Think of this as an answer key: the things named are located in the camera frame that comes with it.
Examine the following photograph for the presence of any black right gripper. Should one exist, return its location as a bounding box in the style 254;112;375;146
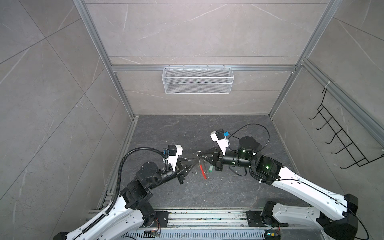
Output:
199;145;255;172

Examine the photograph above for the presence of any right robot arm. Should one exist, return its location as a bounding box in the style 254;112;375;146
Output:
198;137;359;240

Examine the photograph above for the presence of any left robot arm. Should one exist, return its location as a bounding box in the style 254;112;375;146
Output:
53;159;198;240

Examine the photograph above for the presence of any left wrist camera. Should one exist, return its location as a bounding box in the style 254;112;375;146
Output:
163;145;183;171

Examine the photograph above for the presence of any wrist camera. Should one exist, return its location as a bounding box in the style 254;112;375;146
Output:
163;145;183;171
210;129;230;156

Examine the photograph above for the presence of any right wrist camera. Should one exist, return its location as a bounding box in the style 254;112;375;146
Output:
210;129;230;156

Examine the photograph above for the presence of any black right camera cable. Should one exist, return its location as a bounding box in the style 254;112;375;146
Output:
227;123;271;154

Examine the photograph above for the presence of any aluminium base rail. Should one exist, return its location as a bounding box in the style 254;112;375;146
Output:
80;208;334;231

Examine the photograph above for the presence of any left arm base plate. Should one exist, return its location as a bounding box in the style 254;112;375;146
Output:
141;211;170;228

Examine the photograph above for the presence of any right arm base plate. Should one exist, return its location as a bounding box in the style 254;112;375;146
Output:
245;211;289;227

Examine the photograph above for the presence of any white wire mesh basket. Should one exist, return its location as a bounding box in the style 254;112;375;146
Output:
162;67;234;95

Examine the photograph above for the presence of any black corrugated cable conduit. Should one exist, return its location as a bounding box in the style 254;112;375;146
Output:
80;146;167;233

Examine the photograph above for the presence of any black wire hook rack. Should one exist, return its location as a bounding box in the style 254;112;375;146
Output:
308;88;384;170

